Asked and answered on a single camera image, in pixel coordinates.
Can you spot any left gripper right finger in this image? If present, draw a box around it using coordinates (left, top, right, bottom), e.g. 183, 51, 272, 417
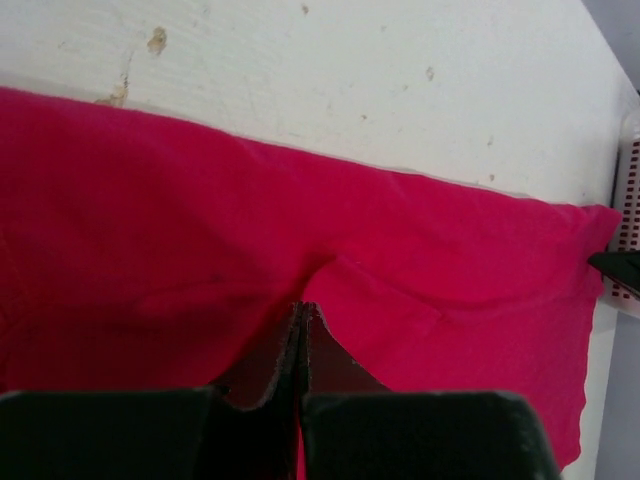
298, 303, 561, 479

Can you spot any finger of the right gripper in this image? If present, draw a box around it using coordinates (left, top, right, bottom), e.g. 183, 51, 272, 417
588, 251, 640, 295

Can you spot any bright red t shirt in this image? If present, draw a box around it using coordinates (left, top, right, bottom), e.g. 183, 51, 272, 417
1, 89, 620, 466

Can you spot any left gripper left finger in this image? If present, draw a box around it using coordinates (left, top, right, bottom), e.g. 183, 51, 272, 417
1, 303, 303, 479

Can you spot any white plastic basket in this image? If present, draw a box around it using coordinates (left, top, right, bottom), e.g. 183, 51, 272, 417
607, 112, 640, 316

